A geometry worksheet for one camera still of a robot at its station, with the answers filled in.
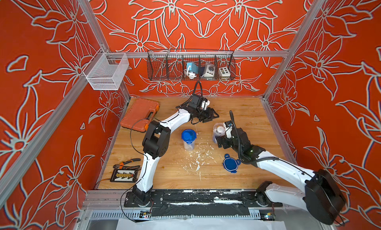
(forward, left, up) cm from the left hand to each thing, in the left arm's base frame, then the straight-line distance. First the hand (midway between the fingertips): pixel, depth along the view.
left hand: (217, 116), depth 90 cm
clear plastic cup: (-9, -1, -1) cm, 9 cm away
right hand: (-11, -1, -2) cm, 12 cm away
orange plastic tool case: (+5, +54, -10) cm, 55 cm away
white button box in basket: (+25, -4, +15) cm, 30 cm away
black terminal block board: (-35, +51, -13) cm, 63 cm away
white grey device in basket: (+22, +6, +18) cm, 29 cm away
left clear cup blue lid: (-15, +17, -1) cm, 22 cm away
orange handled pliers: (-29, +55, -13) cm, 64 cm away
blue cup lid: (-24, -8, -14) cm, 29 cm away
